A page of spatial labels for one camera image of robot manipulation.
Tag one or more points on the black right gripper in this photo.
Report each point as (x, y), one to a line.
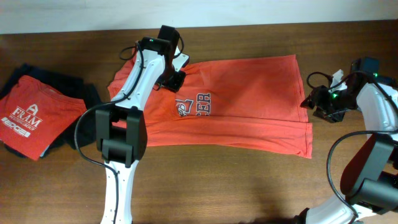
(316, 98)

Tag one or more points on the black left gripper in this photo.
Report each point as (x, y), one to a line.
(174, 84)

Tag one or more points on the orange McKinney Boyd soccer t-shirt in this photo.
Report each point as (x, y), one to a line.
(252, 103)

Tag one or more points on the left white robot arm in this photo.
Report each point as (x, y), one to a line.
(120, 124)

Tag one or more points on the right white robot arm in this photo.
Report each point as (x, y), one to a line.
(365, 188)

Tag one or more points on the folded dark navy garment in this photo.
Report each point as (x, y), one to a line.
(72, 87)

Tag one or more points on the folded red Fram t-shirt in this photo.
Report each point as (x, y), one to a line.
(34, 114)

